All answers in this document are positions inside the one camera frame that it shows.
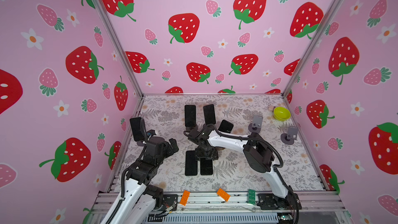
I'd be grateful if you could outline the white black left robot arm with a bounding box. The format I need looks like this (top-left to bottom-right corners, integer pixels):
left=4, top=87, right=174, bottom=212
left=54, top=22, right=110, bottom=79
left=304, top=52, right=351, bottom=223
left=102, top=136, right=179, bottom=224

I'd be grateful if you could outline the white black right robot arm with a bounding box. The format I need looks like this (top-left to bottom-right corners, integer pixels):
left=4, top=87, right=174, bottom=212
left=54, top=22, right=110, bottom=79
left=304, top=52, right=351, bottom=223
left=183, top=124, right=302, bottom=211

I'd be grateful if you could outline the grey stand rear left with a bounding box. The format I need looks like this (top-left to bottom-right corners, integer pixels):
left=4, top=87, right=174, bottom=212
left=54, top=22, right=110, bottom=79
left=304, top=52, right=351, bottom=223
left=186, top=124, right=198, bottom=133

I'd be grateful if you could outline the grey stand right rear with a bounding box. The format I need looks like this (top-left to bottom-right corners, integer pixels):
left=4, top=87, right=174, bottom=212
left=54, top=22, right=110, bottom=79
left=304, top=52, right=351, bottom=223
left=248, top=115, right=263, bottom=134

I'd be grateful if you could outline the grey stand far right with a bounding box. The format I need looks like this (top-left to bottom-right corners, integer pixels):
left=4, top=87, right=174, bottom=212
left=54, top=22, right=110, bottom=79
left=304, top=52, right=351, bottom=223
left=280, top=126, right=299, bottom=145

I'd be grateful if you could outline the orange brick left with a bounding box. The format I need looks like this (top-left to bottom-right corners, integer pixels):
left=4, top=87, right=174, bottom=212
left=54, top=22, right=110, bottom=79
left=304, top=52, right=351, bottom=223
left=179, top=190, right=190, bottom=206

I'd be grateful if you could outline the orange brick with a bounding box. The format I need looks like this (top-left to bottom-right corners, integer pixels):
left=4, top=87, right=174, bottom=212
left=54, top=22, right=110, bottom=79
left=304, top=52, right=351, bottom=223
left=179, top=190, right=190, bottom=206
left=217, top=188, right=231, bottom=202

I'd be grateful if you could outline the orange brick middle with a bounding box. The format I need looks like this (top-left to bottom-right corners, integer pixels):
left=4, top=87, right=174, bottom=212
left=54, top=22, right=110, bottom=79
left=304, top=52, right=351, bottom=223
left=217, top=188, right=231, bottom=202

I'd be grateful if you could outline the green brick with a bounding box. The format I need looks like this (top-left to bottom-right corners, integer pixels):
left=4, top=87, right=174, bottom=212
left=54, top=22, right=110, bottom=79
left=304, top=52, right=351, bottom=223
left=247, top=189, right=256, bottom=205

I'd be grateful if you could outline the lime green plastic bowl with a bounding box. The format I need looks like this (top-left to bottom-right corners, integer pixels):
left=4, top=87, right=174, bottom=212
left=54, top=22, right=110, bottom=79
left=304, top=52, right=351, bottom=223
left=273, top=107, right=291, bottom=121

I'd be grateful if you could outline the aluminium front rail base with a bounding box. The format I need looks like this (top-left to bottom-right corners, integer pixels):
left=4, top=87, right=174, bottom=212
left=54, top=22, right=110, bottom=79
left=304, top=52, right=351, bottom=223
left=90, top=191, right=352, bottom=224

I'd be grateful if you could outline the aluminium corner post left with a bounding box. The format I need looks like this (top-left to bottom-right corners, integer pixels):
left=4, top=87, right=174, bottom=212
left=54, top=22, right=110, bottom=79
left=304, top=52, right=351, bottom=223
left=92, top=0, right=144, bottom=99

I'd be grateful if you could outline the aluminium corner post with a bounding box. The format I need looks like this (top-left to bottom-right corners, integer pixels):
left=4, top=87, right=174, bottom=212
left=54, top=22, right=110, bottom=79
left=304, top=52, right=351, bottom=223
left=282, top=0, right=344, bottom=100
left=92, top=0, right=144, bottom=99

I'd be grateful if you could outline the aluminium corner post right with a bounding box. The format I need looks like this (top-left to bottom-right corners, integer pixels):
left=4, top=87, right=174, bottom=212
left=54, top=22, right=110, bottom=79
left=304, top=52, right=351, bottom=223
left=282, top=0, right=344, bottom=100

